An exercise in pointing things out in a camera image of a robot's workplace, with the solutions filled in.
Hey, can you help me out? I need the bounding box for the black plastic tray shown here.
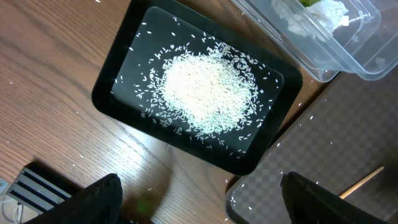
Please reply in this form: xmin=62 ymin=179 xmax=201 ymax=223
xmin=91 ymin=1 xmax=303 ymax=175

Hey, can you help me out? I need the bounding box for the wooden chopstick left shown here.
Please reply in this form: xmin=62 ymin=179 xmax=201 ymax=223
xmin=339 ymin=166 xmax=384 ymax=199

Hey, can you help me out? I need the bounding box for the pile of white rice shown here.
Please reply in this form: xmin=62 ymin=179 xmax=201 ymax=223
xmin=110 ymin=15 xmax=280 ymax=158

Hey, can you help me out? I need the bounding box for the white tissue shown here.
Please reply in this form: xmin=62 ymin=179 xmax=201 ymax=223
xmin=271 ymin=0 xmax=349 ymax=42

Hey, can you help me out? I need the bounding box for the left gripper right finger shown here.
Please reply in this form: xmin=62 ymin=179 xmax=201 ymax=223
xmin=280 ymin=172 xmax=387 ymax=224

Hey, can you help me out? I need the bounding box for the brown serving tray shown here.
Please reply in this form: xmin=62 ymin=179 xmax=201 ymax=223
xmin=225 ymin=70 xmax=397 ymax=223

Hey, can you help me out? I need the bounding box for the clear plastic waste bin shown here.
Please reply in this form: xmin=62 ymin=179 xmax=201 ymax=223
xmin=233 ymin=0 xmax=397 ymax=82

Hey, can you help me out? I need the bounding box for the yellow green snack wrapper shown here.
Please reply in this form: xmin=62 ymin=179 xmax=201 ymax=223
xmin=299 ymin=0 xmax=320 ymax=7

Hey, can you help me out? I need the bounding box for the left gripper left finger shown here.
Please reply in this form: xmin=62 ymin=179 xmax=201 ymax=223
xmin=28 ymin=174 xmax=131 ymax=224

